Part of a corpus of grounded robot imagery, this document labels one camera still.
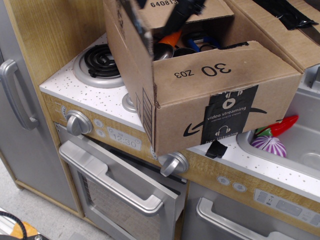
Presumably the black cable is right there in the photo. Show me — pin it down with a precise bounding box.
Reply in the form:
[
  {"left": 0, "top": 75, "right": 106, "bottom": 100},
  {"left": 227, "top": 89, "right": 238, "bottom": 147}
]
[{"left": 0, "top": 210, "right": 32, "bottom": 238}]

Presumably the orange toy carrot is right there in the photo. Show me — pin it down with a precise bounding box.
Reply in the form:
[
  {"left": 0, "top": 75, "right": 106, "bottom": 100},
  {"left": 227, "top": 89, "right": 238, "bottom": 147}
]
[{"left": 159, "top": 30, "right": 182, "bottom": 47}]

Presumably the silver left stove knob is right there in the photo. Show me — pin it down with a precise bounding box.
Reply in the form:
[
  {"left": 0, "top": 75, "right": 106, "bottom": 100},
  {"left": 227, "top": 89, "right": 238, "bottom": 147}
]
[{"left": 66, "top": 109, "right": 93, "bottom": 136}]

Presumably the grey oven door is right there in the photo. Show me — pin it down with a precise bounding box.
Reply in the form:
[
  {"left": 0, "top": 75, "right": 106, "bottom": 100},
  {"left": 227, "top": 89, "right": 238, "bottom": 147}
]
[{"left": 59, "top": 140, "right": 187, "bottom": 240}]

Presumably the grey toy sink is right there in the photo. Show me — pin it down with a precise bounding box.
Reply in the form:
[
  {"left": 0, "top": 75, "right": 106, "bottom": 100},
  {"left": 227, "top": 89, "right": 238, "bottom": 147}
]
[{"left": 236, "top": 65, "right": 320, "bottom": 179}]

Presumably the silver stove knob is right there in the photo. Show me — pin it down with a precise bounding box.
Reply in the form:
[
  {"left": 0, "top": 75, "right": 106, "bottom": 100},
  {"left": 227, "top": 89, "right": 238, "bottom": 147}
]
[
  {"left": 66, "top": 109, "right": 93, "bottom": 136},
  {"left": 157, "top": 152, "right": 189, "bottom": 177}
]

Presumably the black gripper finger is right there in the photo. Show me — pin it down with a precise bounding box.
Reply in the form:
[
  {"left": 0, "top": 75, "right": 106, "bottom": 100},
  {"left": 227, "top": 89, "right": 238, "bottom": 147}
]
[{"left": 162, "top": 3, "right": 192, "bottom": 35}]

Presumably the small front stove burner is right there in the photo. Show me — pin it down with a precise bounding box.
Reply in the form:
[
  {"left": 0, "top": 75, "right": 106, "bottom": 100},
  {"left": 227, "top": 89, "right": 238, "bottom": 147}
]
[{"left": 122, "top": 93, "right": 137, "bottom": 114}]

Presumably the red toy chili pepper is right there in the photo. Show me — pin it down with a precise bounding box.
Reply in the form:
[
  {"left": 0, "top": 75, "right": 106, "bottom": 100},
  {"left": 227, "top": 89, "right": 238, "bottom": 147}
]
[{"left": 254, "top": 115, "right": 299, "bottom": 137}]

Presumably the large cardboard amazon box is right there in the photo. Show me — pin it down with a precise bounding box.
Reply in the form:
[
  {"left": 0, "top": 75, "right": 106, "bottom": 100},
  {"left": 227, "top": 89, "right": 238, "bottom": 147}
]
[{"left": 103, "top": 0, "right": 320, "bottom": 156}]

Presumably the silver right stove knob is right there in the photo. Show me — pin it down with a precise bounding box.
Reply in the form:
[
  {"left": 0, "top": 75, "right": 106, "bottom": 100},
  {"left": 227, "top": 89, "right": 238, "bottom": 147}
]
[{"left": 157, "top": 152, "right": 189, "bottom": 177}]

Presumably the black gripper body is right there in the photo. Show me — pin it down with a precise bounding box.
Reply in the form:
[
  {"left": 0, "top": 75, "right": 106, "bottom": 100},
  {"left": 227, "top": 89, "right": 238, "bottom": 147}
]
[{"left": 137, "top": 0, "right": 206, "bottom": 13}]

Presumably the grey fridge door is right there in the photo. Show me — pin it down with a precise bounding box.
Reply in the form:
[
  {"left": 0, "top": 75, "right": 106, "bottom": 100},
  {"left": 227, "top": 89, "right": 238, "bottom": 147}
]
[{"left": 0, "top": 1, "right": 80, "bottom": 214}]

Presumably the toy kitchen stove unit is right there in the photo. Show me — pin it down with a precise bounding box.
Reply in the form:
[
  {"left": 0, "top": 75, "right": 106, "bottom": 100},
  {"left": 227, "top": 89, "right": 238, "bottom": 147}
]
[{"left": 40, "top": 33, "right": 320, "bottom": 237}]

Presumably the purple white toy onion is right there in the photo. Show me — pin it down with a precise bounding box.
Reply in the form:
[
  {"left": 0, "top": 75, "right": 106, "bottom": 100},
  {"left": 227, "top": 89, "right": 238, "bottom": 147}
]
[{"left": 251, "top": 135, "right": 287, "bottom": 158}]

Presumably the silver fridge handle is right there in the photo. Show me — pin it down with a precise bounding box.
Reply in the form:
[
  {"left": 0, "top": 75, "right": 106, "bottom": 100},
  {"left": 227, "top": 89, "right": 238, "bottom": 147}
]
[{"left": 0, "top": 59, "right": 39, "bottom": 131}]

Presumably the grey dishwasher door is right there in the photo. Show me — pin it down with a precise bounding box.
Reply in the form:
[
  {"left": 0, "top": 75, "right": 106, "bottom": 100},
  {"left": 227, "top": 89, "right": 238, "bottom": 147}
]
[{"left": 181, "top": 182, "right": 319, "bottom": 240}]

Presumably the black coil stove burner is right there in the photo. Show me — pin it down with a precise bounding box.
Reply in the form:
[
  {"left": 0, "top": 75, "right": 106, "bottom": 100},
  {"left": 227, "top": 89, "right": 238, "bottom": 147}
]
[{"left": 84, "top": 44, "right": 120, "bottom": 78}]

